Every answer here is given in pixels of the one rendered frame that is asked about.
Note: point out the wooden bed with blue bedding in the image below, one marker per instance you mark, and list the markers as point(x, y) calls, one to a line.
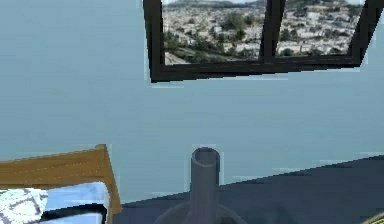
point(66, 166)

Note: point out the black framed window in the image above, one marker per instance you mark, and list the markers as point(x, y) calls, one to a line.
point(266, 63)

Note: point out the white patterned pillow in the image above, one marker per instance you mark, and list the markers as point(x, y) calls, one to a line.
point(20, 205)

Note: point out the yellow striped object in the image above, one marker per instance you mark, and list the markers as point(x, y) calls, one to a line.
point(376, 219)

